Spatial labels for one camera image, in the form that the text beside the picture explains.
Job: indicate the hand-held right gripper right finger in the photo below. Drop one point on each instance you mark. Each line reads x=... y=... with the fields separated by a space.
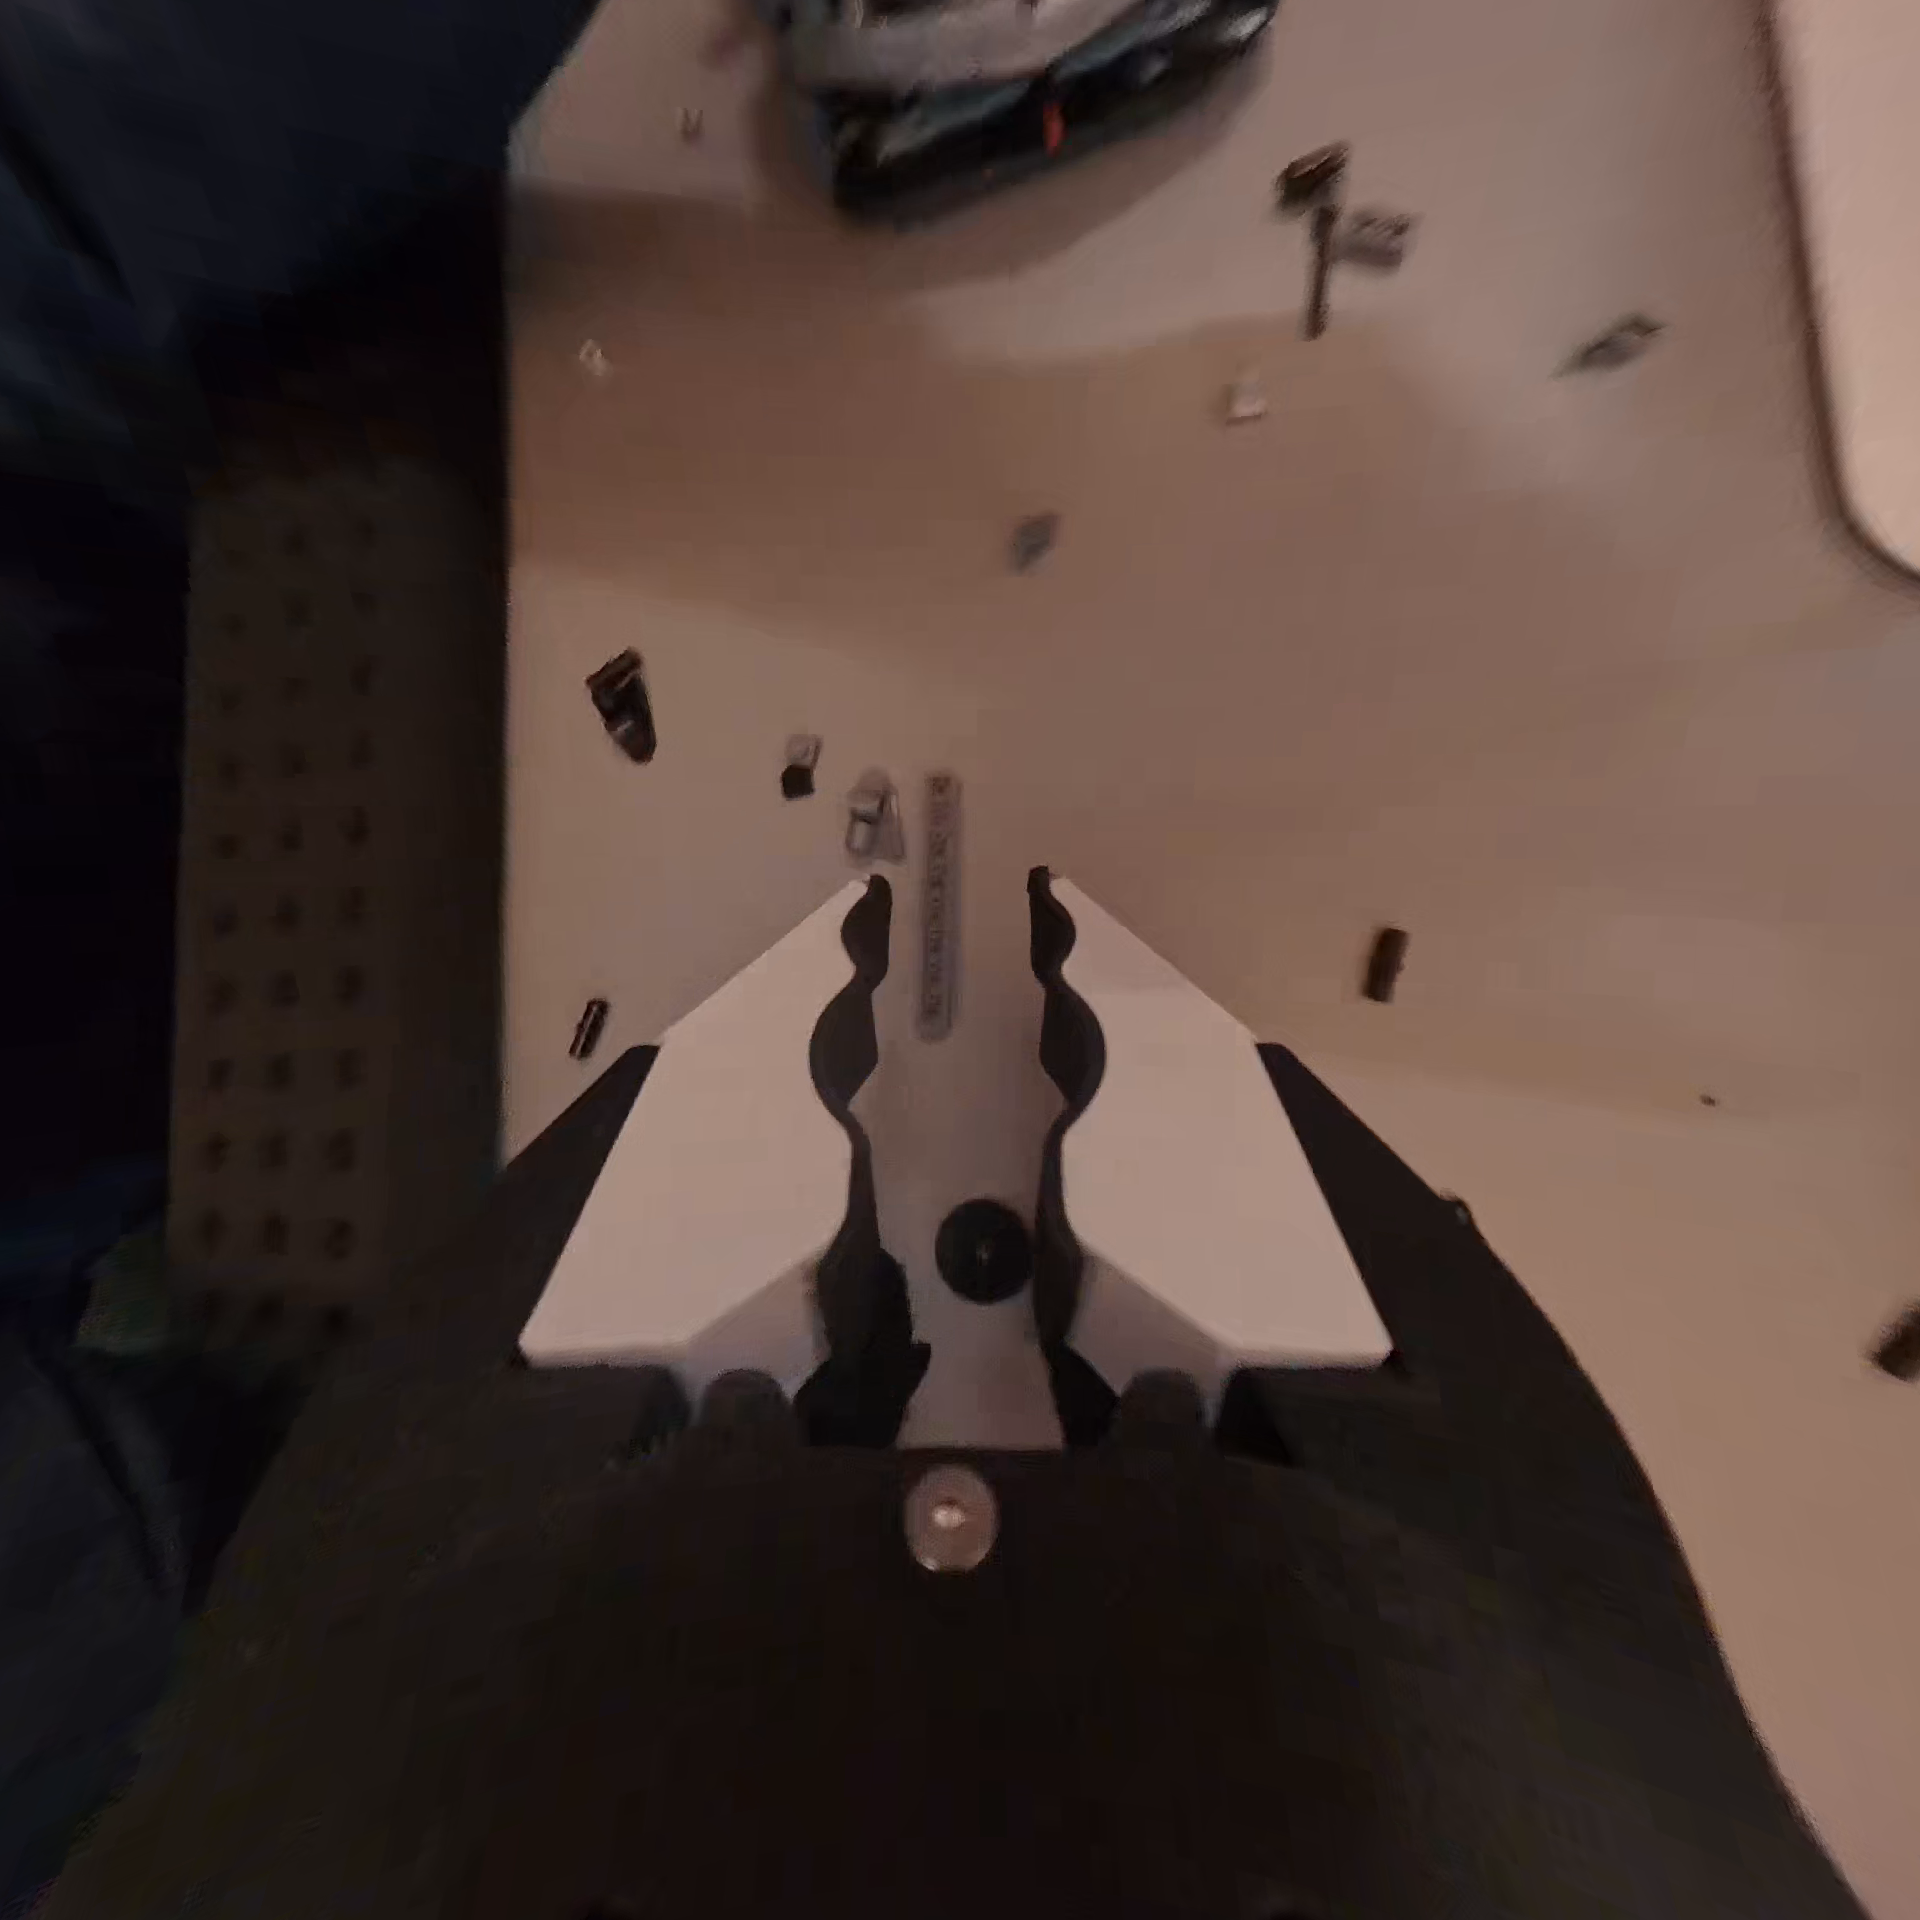
x=1217 y=1200

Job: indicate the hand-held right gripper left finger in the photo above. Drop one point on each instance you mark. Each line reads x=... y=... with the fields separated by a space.
x=705 y=1200

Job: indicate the dark lego car model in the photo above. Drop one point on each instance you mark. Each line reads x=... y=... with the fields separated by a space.
x=1021 y=90

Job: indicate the black lego disc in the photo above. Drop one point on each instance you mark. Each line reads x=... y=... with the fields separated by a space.
x=985 y=1249

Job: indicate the long grey studded lego plate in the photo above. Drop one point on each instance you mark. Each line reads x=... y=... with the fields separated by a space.
x=939 y=906

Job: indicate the grey lego wedge piece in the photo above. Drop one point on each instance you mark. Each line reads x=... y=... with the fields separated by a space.
x=869 y=817

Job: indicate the small grey lego piece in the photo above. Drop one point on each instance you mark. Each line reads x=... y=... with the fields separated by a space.
x=802 y=763

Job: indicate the black lego beam blue pins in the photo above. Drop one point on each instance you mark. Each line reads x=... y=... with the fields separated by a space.
x=621 y=700

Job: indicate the black lego axle connector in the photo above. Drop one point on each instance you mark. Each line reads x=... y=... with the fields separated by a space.
x=1319 y=240

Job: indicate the black dimpled fabric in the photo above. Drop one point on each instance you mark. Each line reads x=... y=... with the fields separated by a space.
x=331 y=900

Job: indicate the white book stand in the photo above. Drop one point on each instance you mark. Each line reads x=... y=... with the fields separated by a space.
x=1862 y=223

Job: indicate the grey lego corner bracket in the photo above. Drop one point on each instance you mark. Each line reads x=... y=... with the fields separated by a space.
x=1032 y=541

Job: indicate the small grey lego bracket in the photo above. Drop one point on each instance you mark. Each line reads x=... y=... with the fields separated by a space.
x=1242 y=401
x=1379 y=240
x=1614 y=343

